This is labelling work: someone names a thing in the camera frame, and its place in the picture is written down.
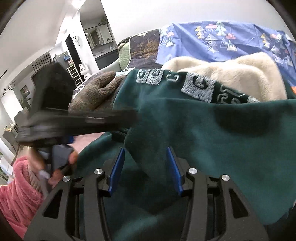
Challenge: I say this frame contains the dark green fleece coat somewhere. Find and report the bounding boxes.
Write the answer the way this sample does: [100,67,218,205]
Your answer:
[69,51,296,241]

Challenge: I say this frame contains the person left hand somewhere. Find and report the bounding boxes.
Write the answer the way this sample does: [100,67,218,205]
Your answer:
[28,147,78,188]

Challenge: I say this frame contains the pink polka-dot bedspread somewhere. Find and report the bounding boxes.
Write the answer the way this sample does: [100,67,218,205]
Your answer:
[70,133,104,153]

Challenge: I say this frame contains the pink fleece sleeve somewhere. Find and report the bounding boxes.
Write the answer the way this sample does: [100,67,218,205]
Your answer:
[1,156,43,238]

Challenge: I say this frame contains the brown fleece garment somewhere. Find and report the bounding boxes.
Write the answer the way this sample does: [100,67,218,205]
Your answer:
[68,71,126,113]

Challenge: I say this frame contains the white cat figurine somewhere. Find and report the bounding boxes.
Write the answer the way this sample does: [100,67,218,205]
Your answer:
[79,63,89,76]

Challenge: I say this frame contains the dark tree-print pillow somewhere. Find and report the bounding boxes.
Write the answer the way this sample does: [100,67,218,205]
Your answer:
[117,29,162,70]

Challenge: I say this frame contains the blue tree-print sheet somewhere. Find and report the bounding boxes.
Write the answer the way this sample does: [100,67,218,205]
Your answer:
[156,21,295,87]

